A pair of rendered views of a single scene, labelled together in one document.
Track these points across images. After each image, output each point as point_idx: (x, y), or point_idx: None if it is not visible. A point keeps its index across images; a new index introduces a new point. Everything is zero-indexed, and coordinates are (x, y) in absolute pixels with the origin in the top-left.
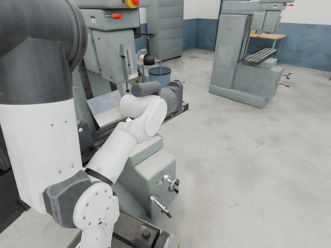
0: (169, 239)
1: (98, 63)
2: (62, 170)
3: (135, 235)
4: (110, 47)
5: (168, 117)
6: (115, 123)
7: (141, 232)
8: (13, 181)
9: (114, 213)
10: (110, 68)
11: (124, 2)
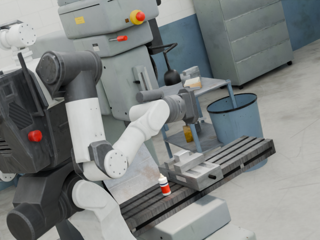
0: None
1: (106, 99)
2: (96, 135)
3: None
4: (119, 74)
5: (235, 170)
6: (143, 192)
7: None
8: (56, 181)
9: None
10: (123, 101)
11: (128, 21)
